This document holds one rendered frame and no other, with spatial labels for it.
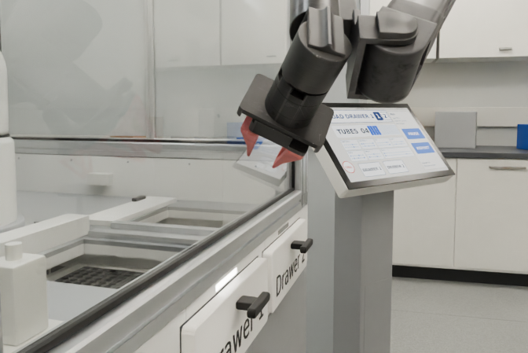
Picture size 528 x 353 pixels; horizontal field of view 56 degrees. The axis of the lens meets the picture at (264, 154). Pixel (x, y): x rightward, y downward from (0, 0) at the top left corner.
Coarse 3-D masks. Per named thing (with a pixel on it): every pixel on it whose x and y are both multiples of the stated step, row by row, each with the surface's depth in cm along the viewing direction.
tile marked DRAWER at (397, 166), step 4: (388, 160) 151; (392, 160) 152; (396, 160) 153; (400, 160) 154; (384, 164) 149; (388, 164) 150; (392, 164) 151; (396, 164) 152; (400, 164) 153; (404, 164) 154; (388, 168) 148; (392, 168) 150; (396, 168) 150; (400, 168) 152; (404, 168) 153; (392, 172) 148; (396, 172) 149; (400, 172) 150
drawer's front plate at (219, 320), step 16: (256, 272) 78; (224, 288) 69; (240, 288) 71; (256, 288) 78; (208, 304) 63; (224, 304) 64; (192, 320) 58; (208, 320) 60; (224, 320) 65; (240, 320) 71; (256, 320) 78; (192, 336) 56; (208, 336) 60; (224, 336) 65; (192, 352) 56; (208, 352) 60; (224, 352) 65; (240, 352) 71
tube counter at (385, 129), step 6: (360, 126) 155; (366, 126) 157; (372, 126) 158; (378, 126) 160; (384, 126) 162; (390, 126) 164; (366, 132) 155; (372, 132) 156; (378, 132) 158; (384, 132) 160; (390, 132) 162; (396, 132) 163
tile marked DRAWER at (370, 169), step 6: (372, 162) 147; (378, 162) 148; (360, 168) 142; (366, 168) 143; (372, 168) 145; (378, 168) 146; (366, 174) 142; (372, 174) 143; (378, 174) 144; (384, 174) 146
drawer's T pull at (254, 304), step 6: (264, 294) 71; (240, 300) 69; (246, 300) 69; (252, 300) 69; (258, 300) 68; (264, 300) 69; (240, 306) 68; (246, 306) 68; (252, 306) 67; (258, 306) 67; (264, 306) 69; (252, 312) 65; (258, 312) 67
